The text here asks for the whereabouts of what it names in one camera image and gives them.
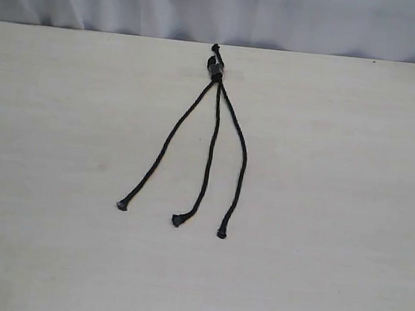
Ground white backdrop curtain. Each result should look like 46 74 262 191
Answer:
0 0 415 63

